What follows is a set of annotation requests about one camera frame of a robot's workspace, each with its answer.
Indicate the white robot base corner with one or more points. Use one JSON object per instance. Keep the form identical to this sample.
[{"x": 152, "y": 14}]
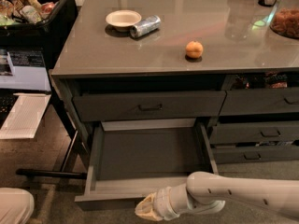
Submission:
[{"x": 16, "y": 206}]

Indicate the white paper bowl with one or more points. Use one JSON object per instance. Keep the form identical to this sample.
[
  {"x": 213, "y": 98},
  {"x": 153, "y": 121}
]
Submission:
[{"x": 123, "y": 20}]

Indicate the black cart frame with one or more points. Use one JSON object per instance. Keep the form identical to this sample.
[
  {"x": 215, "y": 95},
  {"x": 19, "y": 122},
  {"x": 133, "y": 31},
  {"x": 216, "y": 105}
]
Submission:
[{"x": 66, "y": 160}]

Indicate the white paper sheet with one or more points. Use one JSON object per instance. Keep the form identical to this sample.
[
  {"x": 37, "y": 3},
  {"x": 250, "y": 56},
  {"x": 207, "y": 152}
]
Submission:
[{"x": 24, "y": 118}]

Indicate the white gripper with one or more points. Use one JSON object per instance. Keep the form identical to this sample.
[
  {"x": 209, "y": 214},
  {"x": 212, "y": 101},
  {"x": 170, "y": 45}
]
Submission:
[{"x": 163, "y": 200}]

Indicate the glass jar of snacks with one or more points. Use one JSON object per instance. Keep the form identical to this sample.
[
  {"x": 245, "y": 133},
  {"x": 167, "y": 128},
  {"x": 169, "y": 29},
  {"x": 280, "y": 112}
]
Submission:
[{"x": 285, "y": 21}]

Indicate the snack bags in drawer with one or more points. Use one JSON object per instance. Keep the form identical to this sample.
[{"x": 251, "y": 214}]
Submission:
[{"x": 269, "y": 80}]

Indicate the silver blue drink can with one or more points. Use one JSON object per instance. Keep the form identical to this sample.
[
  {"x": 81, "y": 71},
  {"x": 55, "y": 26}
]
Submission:
[{"x": 145, "y": 26}]

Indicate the white labelled box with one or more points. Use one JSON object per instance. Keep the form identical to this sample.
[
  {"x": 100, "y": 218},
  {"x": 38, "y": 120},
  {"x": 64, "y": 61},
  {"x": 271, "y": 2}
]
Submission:
[{"x": 23, "y": 69}]

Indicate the clear empty glass container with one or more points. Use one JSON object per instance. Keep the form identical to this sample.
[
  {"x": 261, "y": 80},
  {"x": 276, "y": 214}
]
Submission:
[{"x": 239, "y": 19}]

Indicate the grey drawer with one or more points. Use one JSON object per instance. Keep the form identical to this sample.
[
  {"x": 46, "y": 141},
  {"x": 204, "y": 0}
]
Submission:
[
  {"x": 131, "y": 159},
  {"x": 244, "y": 154},
  {"x": 148, "y": 105},
  {"x": 263, "y": 101},
  {"x": 249, "y": 129}
]

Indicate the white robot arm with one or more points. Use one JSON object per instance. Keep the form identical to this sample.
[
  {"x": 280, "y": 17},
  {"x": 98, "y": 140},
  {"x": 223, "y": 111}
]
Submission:
[{"x": 206, "y": 193}]

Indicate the orange fruit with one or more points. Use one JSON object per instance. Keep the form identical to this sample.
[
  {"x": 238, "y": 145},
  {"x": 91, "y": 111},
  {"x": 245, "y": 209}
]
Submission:
[{"x": 194, "y": 49}]

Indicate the black bin of snacks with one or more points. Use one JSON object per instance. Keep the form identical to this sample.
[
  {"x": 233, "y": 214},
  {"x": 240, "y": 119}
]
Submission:
[{"x": 42, "y": 24}]

